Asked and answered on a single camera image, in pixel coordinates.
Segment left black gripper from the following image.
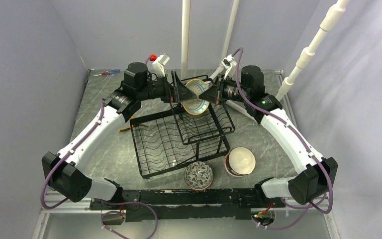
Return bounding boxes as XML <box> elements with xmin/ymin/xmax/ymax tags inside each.
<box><xmin>137</xmin><ymin>71</ymin><xmax>196</xmax><ymax>104</ymax></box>

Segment striped stacked bowls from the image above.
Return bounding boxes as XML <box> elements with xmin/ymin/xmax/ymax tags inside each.
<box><xmin>224</xmin><ymin>146</ymin><xmax>256</xmax><ymax>177</ymax></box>

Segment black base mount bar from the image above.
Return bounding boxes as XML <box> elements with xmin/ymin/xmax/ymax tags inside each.
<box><xmin>89</xmin><ymin>188</ymin><xmax>286</xmax><ymax>222</ymax></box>

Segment white pvc pipe frame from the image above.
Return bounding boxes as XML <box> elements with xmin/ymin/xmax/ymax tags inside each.
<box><xmin>180</xmin><ymin>0</ymin><xmax>352</xmax><ymax>117</ymax></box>

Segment red blue screwdriver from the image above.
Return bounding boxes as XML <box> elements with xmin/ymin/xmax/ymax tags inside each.
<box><xmin>93</xmin><ymin>69</ymin><xmax>120</xmax><ymax>77</ymax></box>

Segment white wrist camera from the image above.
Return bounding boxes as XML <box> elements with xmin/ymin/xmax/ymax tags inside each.
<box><xmin>149</xmin><ymin>53</ymin><xmax>170</xmax><ymax>77</ymax></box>
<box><xmin>221</xmin><ymin>54</ymin><xmax>237</xmax><ymax>80</ymax></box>

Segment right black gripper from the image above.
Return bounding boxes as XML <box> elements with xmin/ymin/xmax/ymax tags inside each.
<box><xmin>199</xmin><ymin>74</ymin><xmax>250</xmax><ymax>105</ymax></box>

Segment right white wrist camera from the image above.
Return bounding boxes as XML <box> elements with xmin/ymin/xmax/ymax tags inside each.
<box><xmin>221</xmin><ymin>54</ymin><xmax>237</xmax><ymax>80</ymax></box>

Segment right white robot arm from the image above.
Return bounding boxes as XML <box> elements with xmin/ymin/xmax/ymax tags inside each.
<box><xmin>200</xmin><ymin>65</ymin><xmax>338</xmax><ymax>209</ymax></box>

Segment yellow black pliers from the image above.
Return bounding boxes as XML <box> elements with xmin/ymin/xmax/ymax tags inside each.
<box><xmin>117</xmin><ymin>123</ymin><xmax>148</xmax><ymax>133</ymax></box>

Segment yellow patterned bowl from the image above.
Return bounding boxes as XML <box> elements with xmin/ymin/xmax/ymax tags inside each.
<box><xmin>182</xmin><ymin>79</ymin><xmax>210</xmax><ymax>116</ymax></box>

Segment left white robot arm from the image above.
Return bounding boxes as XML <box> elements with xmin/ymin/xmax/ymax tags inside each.
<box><xmin>40</xmin><ymin>62</ymin><xmax>197</xmax><ymax>209</ymax></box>

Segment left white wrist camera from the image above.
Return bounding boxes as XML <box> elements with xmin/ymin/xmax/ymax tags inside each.
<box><xmin>149</xmin><ymin>53</ymin><xmax>170</xmax><ymax>77</ymax></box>

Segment black floral bowl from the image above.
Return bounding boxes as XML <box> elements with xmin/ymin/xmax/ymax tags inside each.
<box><xmin>184</xmin><ymin>161</ymin><xmax>214</xmax><ymax>191</ymax></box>

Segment black wire dish rack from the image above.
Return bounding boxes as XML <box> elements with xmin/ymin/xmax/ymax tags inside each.
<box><xmin>129</xmin><ymin>74</ymin><xmax>236</xmax><ymax>179</ymax></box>

